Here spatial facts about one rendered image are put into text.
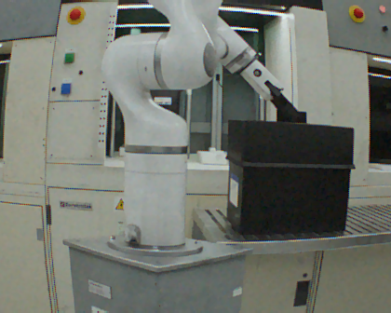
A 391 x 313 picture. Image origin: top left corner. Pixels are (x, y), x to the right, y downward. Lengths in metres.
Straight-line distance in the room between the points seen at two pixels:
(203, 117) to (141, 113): 1.66
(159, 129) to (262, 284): 0.96
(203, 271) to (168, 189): 0.17
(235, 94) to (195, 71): 1.70
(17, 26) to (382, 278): 1.59
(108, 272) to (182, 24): 0.49
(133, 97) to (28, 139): 0.80
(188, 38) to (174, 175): 0.26
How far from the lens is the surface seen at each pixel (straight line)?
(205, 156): 2.23
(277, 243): 1.46
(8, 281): 2.15
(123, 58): 1.31
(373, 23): 2.20
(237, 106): 2.95
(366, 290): 2.25
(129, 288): 1.23
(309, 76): 2.04
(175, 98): 2.54
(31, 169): 2.06
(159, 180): 1.28
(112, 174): 2.03
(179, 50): 1.26
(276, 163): 1.52
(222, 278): 1.32
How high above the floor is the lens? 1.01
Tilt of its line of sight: 3 degrees down
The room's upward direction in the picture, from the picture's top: 2 degrees clockwise
